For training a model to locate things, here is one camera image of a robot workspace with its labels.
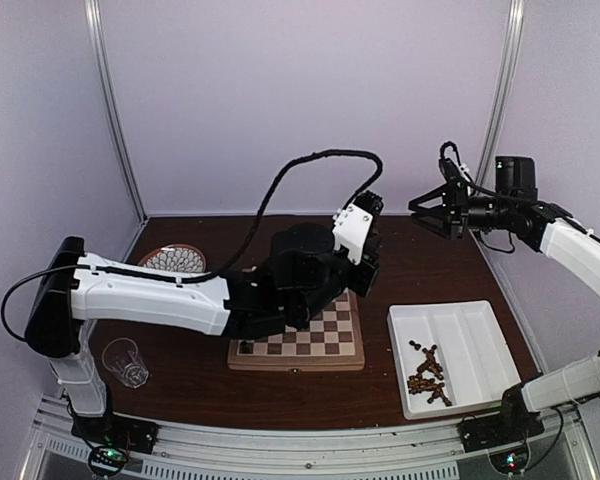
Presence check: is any wooden chess board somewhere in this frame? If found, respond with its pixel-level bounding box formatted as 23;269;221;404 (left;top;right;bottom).
227;290;365;373

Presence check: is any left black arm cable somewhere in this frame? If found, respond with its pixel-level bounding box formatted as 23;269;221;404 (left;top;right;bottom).
0;149;384;341

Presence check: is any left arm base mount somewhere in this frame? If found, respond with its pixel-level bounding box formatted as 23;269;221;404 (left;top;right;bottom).
68;400;159;454

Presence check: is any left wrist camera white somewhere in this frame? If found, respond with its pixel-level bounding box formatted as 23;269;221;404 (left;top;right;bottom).
332;190;384;265

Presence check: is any right aluminium frame post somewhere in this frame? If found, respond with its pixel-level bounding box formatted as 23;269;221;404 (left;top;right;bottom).
473;0;526;188

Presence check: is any front aluminium rail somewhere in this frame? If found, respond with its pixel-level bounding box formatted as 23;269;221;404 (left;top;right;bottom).
14;396;600;479

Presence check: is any brown chess piece pile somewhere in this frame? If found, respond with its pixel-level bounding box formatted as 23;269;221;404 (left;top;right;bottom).
407;344;453;408

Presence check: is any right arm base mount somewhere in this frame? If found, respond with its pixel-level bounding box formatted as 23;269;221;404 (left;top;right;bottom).
457;414;545;453

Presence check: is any aluminium frame post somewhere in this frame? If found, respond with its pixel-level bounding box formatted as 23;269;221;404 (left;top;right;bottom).
473;0;526;188
84;0;148;223

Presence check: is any clear drinking glass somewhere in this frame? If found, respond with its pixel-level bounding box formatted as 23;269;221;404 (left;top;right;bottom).
101;337;149;389

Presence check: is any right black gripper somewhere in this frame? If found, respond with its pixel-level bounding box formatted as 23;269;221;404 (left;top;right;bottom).
409;182;515;239

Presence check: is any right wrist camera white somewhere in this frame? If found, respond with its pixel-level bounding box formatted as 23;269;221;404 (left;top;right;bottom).
438;141;473;183

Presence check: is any patterned ceramic plate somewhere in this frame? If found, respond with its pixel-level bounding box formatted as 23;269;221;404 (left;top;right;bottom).
138;244;206;273

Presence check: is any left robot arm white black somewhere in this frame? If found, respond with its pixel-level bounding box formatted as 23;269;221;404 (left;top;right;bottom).
19;222;380;444

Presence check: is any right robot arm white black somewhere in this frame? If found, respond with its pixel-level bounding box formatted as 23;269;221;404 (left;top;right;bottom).
409;155;600;442

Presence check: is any left aluminium frame post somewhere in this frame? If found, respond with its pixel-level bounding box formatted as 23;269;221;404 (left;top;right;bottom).
84;0;148;223

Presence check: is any white plastic compartment tray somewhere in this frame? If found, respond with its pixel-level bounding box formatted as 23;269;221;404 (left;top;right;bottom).
387;300;520;421

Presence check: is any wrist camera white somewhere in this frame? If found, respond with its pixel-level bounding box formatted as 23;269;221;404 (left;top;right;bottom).
332;190;384;265
438;141;473;183

